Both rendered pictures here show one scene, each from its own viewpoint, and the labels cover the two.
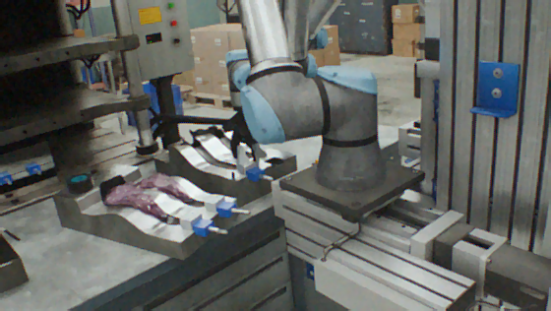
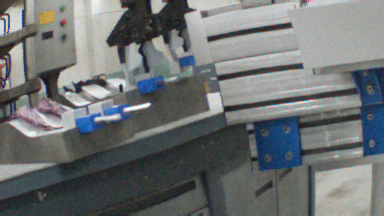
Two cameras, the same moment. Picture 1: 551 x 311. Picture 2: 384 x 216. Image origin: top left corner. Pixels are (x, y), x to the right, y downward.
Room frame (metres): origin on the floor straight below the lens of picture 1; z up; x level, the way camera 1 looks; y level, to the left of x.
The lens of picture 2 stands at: (0.35, 0.13, 0.90)
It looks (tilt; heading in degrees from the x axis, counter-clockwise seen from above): 4 degrees down; 352
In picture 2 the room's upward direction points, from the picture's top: 12 degrees counter-clockwise
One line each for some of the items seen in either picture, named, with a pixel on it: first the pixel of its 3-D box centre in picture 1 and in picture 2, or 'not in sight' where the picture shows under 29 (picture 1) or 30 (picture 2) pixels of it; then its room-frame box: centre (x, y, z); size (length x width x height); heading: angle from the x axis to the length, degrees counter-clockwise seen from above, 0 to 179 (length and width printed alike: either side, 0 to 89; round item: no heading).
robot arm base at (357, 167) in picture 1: (350, 154); not in sight; (0.93, -0.15, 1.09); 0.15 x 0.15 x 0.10
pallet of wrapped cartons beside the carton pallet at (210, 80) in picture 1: (238, 64); not in sight; (5.90, 0.35, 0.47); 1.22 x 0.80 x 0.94; 46
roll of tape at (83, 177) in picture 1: (80, 183); not in sight; (1.32, 0.60, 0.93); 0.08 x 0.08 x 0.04
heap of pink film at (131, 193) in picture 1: (143, 191); (29, 115); (1.29, 0.40, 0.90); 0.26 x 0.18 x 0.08; 59
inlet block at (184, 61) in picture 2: not in sight; (192, 60); (1.62, -0.07, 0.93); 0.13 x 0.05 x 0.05; 42
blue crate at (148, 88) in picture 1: (152, 96); not in sight; (5.27, 1.33, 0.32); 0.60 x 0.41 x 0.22; 48
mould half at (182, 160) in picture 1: (220, 157); (103, 105); (1.58, 0.20, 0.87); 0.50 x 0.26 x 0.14; 42
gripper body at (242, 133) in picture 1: (248, 124); (139, 19); (1.35, 0.07, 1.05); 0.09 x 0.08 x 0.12; 42
